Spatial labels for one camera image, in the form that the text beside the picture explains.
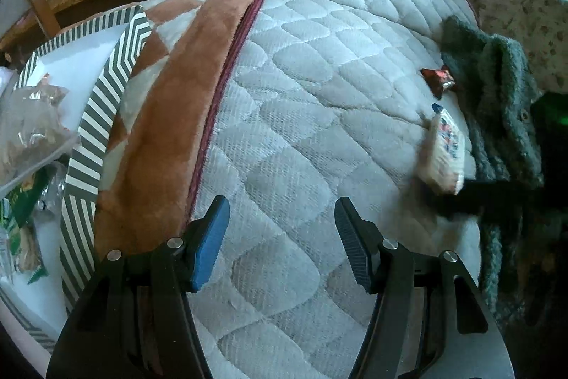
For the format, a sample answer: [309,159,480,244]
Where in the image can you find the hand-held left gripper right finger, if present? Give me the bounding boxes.
[334,197,515,379]

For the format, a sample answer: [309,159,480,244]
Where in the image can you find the green snack packet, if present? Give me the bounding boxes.
[0,172,54,284]

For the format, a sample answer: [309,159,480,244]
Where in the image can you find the green white striped box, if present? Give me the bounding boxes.
[0,6,154,353]

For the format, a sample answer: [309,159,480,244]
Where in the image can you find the brown white plush blanket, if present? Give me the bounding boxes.
[91,0,255,260]

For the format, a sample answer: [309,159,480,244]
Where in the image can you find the red candy wrapper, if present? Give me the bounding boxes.
[421,67,456,98]

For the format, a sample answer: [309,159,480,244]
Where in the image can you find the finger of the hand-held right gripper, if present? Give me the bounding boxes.
[439,179,537,220]

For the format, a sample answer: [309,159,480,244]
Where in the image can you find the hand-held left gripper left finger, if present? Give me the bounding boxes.
[47,195,231,379]

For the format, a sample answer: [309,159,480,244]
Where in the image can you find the clear bag of snacks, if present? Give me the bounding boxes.
[0,86,78,186]

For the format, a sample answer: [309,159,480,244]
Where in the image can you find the grey quilted mattress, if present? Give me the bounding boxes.
[189,0,484,379]

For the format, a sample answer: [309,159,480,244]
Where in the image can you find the green fleece jacket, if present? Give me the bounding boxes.
[439,16,546,318]

